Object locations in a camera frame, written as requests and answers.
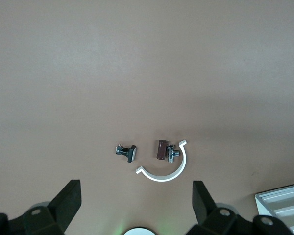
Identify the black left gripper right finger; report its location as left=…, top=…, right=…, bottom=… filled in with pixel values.
left=188, top=180, right=294, bottom=235

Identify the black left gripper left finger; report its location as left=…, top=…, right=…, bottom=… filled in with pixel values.
left=0, top=180, right=82, bottom=235

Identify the white drawer cabinet shell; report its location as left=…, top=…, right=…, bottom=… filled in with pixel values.
left=254, top=182, right=294, bottom=235

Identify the white plastic drawer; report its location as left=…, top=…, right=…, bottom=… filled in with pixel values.
left=270, top=204, right=294, bottom=217
left=262, top=192, right=294, bottom=205

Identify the black square push button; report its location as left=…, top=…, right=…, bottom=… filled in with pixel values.
left=115, top=144, right=138, bottom=164

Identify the white curved pipe clamp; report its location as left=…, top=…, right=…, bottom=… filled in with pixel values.
left=135, top=139, right=188, bottom=182

